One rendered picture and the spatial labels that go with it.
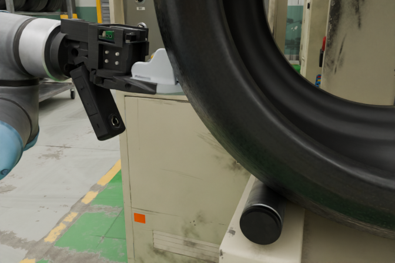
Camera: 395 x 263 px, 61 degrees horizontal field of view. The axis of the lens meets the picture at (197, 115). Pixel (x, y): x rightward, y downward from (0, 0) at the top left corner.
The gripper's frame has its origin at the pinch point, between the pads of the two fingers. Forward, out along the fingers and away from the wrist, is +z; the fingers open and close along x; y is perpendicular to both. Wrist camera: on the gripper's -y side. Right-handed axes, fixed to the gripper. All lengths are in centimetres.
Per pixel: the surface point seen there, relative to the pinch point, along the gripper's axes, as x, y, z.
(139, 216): 59, -71, -35
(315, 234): 4.4, -18.7, 20.5
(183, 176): 60, -48, -20
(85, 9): 793, -42, -616
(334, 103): 15.3, -1.3, 19.5
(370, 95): 26.5, -1.1, 26.2
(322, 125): 14.3, -5.0, 18.4
